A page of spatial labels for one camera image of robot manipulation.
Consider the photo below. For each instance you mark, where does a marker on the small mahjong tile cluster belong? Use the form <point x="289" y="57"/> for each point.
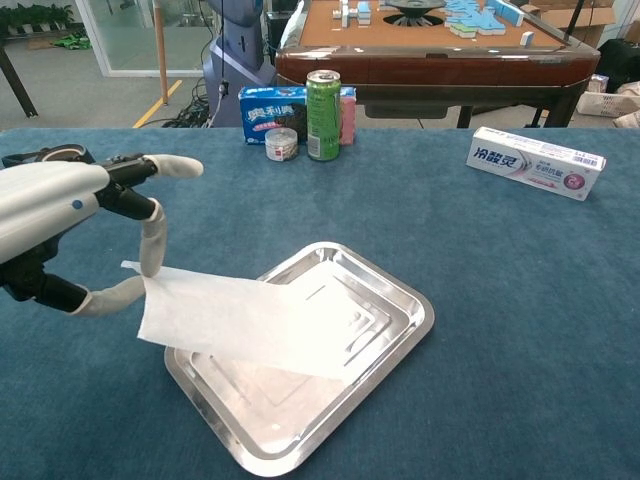
<point x="352" y="12"/>

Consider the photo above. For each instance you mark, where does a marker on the white paper sheet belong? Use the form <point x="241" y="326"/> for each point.
<point x="240" y="320"/>

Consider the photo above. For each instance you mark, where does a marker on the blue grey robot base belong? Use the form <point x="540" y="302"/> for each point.
<point x="240" y="30"/>

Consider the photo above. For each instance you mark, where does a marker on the silver metal tray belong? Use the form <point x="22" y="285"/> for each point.
<point x="380" y="320"/>

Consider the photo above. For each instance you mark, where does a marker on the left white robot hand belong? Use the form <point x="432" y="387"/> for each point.
<point x="40" y="200"/>

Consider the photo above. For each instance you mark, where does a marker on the white plastic basket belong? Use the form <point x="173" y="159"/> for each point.
<point x="607" y="102"/>

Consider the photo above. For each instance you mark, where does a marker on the white toothpaste box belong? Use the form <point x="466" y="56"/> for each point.
<point x="530" y="165"/>

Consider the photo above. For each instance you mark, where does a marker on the brown mahjong table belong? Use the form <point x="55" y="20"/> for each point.
<point x="450" y="67"/>

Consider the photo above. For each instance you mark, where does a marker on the green item on floor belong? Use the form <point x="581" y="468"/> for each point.
<point x="75" y="40"/>

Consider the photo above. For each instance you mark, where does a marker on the cardboard box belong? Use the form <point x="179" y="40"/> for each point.
<point x="585" y="20"/>

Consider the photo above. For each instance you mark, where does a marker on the single blue white mahjong tile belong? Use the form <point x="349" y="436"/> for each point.
<point x="526" y="38"/>

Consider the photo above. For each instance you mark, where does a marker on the small round clear container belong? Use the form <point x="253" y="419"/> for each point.
<point x="281" y="146"/>

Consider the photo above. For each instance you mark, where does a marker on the black slanted table leg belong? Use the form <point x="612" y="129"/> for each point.
<point x="17" y="82"/>

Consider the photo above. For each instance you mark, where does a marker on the green drink can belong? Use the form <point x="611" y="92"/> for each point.
<point x="322" y="120"/>

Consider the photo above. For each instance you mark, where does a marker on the row of green plants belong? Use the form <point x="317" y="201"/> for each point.
<point x="35" y="17"/>

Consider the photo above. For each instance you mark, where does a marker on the large mahjong tile heap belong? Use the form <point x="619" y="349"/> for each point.
<point x="475" y="20"/>

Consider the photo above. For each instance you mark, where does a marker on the blue Oreo cookie box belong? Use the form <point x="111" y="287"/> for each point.
<point x="265" y="112"/>

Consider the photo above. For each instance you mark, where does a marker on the orange wooden pole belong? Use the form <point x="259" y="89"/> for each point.
<point x="161" y="50"/>

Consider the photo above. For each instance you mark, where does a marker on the blue felt table cover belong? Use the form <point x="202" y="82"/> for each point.
<point x="475" y="310"/>

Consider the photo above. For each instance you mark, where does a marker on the pink box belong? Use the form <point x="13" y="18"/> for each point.
<point x="348" y="122"/>

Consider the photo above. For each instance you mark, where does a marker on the beige shoe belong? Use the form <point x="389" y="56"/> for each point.
<point x="631" y="120"/>

